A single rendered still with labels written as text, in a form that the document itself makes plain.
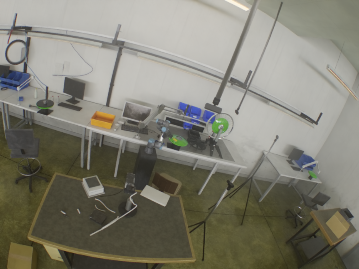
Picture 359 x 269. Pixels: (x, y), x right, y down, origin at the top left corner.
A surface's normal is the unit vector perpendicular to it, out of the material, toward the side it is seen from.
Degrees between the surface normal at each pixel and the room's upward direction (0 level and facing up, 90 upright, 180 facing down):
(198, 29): 90
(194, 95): 90
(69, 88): 90
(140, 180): 90
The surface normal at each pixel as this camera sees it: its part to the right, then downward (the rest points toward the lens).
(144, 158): 0.22, 0.51
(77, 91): -0.14, 0.40
